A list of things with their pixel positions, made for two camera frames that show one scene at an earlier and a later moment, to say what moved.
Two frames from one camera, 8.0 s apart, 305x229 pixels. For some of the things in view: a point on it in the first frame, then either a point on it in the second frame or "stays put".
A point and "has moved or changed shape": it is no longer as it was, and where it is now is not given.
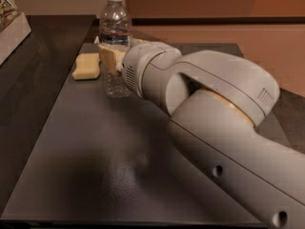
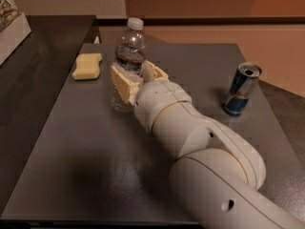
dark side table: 31,78 stays put
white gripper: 137,61 to 157,99
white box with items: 13,24 stays put
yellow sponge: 88,66 stays put
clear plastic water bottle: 115,33 has moved or changed shape
